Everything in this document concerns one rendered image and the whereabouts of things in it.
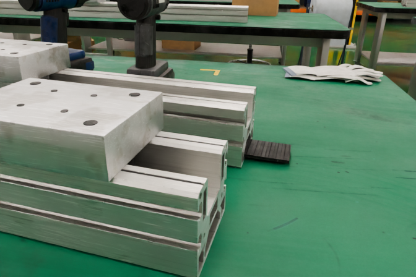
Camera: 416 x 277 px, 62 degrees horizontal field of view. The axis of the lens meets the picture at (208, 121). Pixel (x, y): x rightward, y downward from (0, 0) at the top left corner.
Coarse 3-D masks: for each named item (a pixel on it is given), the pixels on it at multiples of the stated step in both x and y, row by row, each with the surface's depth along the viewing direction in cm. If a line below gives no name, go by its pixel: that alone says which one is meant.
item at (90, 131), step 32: (0, 96) 32; (32, 96) 33; (64, 96) 33; (96, 96) 33; (128, 96) 33; (160, 96) 34; (0, 128) 28; (32, 128) 27; (64, 128) 26; (96, 128) 26; (128, 128) 29; (160, 128) 35; (0, 160) 29; (32, 160) 28; (64, 160) 27; (96, 160) 26; (128, 160) 29
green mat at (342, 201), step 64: (128, 64) 98; (192, 64) 99; (256, 64) 101; (256, 128) 58; (320, 128) 58; (384, 128) 59; (256, 192) 41; (320, 192) 41; (384, 192) 41; (0, 256) 31; (64, 256) 31; (256, 256) 31; (320, 256) 31; (384, 256) 32
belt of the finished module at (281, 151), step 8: (248, 144) 50; (256, 144) 50; (264, 144) 50; (272, 144) 50; (280, 144) 50; (248, 152) 48; (256, 152) 48; (264, 152) 48; (272, 152) 48; (280, 152) 48; (288, 152) 48; (272, 160) 46; (280, 160) 46; (288, 160) 46
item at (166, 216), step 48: (192, 144) 33; (0, 192) 31; (48, 192) 29; (96, 192) 29; (144, 192) 26; (192, 192) 26; (48, 240) 32; (96, 240) 30; (144, 240) 28; (192, 240) 27
